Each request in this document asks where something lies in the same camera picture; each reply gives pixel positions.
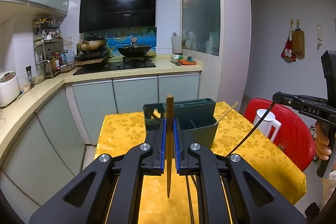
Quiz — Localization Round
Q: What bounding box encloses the red hanging cloth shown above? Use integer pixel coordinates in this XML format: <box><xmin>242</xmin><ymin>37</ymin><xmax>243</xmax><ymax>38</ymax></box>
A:
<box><xmin>281</xmin><ymin>21</ymin><xmax>296</xmax><ymax>63</ymax></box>

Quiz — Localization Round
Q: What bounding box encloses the pale bamboo chopstick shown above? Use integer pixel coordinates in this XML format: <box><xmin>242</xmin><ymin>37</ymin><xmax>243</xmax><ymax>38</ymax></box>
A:
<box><xmin>153</xmin><ymin>109</ymin><xmax>161</xmax><ymax>119</ymax></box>

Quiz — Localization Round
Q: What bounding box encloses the red plastic chair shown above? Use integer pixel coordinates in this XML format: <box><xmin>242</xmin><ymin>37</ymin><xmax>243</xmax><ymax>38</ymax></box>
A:
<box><xmin>244</xmin><ymin>97</ymin><xmax>317</xmax><ymax>172</ymax></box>

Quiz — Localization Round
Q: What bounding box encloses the yellow floral tablecloth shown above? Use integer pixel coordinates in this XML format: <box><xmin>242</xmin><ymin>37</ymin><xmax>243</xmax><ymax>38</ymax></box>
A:
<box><xmin>95</xmin><ymin>102</ymin><xmax>306</xmax><ymax>223</ymax></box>

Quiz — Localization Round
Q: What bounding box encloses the black range hood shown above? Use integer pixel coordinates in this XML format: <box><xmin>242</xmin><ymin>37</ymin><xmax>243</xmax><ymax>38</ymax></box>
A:
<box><xmin>79</xmin><ymin>0</ymin><xmax>156</xmax><ymax>33</ymax></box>

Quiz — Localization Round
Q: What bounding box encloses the dark thin chopstick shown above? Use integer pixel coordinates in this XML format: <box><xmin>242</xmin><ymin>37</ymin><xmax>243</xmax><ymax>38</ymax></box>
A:
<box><xmin>186</xmin><ymin>176</ymin><xmax>194</xmax><ymax>224</ymax></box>

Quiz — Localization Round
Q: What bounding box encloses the white rice cooker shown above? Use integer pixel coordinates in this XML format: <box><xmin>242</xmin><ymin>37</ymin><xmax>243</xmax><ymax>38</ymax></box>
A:
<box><xmin>0</xmin><ymin>71</ymin><xmax>20</xmax><ymax>107</ymax></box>

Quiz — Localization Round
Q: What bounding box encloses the white plastic jug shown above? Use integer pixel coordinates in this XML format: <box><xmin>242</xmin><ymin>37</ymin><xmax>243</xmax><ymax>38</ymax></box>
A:
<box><xmin>171</xmin><ymin>32</ymin><xmax>182</xmax><ymax>55</ymax></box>

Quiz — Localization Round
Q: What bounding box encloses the brown cooking pot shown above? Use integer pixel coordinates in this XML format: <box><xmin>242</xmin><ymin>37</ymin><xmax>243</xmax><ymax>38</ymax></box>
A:
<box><xmin>76</xmin><ymin>36</ymin><xmax>106</xmax><ymax>53</ymax></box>

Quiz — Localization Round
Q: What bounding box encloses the white wall intercom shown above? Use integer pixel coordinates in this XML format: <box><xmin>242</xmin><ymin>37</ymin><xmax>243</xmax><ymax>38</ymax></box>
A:
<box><xmin>317</xmin><ymin>23</ymin><xmax>323</xmax><ymax>50</ymax></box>

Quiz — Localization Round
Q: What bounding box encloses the black gas stove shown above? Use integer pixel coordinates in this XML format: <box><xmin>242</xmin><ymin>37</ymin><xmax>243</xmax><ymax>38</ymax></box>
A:
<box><xmin>74</xmin><ymin>57</ymin><xmax>155</xmax><ymax>76</ymax></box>

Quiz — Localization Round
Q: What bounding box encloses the orange cloth on counter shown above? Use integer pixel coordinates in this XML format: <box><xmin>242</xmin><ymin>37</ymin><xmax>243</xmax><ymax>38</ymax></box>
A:
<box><xmin>178</xmin><ymin>56</ymin><xmax>196</xmax><ymax>65</ymax></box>

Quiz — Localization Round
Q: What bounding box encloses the pepper grinder bottle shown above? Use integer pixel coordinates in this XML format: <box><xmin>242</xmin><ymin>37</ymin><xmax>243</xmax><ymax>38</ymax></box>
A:
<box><xmin>26</xmin><ymin>66</ymin><xmax>35</xmax><ymax>89</ymax></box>

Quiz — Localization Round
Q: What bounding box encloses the frosted glass window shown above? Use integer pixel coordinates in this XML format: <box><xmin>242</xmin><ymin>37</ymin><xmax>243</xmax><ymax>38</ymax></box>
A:
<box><xmin>182</xmin><ymin>0</ymin><xmax>221</xmax><ymax>56</ymax></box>

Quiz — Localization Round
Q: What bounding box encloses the light short bamboo chopstick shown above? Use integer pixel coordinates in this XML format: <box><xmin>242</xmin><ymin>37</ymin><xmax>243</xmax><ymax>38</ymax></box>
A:
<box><xmin>216</xmin><ymin>101</ymin><xmax>239</xmax><ymax>124</ymax></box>

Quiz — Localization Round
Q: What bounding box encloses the metal spice rack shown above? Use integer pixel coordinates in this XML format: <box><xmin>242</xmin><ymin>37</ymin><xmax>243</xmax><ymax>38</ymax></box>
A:
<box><xmin>33</xmin><ymin>17</ymin><xmax>64</xmax><ymax>79</ymax></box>

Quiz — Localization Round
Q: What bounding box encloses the hanging wooden cutting board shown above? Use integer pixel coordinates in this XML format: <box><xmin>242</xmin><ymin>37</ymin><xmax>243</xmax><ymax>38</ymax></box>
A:
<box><xmin>291</xmin><ymin>24</ymin><xmax>305</xmax><ymax>57</ymax></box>

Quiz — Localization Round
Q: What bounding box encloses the black wok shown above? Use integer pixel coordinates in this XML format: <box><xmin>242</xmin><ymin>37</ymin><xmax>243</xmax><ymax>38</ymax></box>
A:
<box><xmin>118</xmin><ymin>44</ymin><xmax>151</xmax><ymax>58</ymax></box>

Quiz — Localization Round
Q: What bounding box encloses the dark wooden chopstick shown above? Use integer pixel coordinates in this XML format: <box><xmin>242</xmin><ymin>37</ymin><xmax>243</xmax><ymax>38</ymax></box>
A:
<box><xmin>166</xmin><ymin>94</ymin><xmax>174</xmax><ymax>198</ymax></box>

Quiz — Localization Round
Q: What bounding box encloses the dark green utensil holder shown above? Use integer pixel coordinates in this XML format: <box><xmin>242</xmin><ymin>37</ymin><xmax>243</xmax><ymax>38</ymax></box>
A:
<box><xmin>143</xmin><ymin>98</ymin><xmax>219</xmax><ymax>149</ymax></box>

